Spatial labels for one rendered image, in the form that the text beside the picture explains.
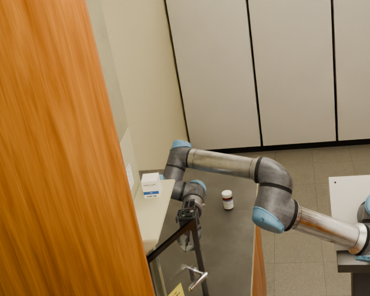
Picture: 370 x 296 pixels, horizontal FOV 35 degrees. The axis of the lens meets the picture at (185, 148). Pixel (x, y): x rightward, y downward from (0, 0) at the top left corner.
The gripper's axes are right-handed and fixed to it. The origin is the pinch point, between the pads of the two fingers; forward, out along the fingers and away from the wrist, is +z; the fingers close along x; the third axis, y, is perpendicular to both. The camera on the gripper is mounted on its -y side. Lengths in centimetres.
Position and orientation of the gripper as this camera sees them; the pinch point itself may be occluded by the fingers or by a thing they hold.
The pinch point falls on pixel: (185, 250)
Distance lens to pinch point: 195.7
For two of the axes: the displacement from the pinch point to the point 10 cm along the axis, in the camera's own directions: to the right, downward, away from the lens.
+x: 9.8, -0.7, -1.9
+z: -1.4, 4.9, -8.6
